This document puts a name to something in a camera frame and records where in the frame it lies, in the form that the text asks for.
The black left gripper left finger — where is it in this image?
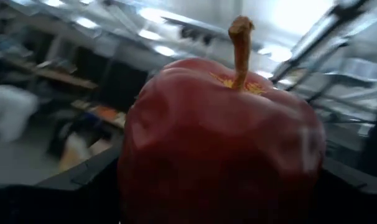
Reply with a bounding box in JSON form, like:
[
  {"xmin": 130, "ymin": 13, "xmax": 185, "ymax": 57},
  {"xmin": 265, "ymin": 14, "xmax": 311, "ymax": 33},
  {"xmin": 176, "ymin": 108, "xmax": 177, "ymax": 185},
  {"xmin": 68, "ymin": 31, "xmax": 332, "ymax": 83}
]
[{"xmin": 35, "ymin": 144, "xmax": 124, "ymax": 192}]

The red apple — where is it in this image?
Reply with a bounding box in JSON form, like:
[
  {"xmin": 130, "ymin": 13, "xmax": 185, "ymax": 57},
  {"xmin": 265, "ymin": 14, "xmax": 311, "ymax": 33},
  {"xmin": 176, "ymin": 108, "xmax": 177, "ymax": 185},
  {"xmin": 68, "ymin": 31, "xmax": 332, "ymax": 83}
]
[{"xmin": 116, "ymin": 15, "xmax": 327, "ymax": 224}]

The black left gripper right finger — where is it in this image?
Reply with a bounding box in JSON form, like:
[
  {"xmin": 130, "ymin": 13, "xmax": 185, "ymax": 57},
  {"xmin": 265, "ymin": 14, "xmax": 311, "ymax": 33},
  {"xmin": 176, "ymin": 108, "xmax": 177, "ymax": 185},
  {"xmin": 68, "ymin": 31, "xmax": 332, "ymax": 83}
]
[{"xmin": 320, "ymin": 157, "xmax": 377, "ymax": 195}]

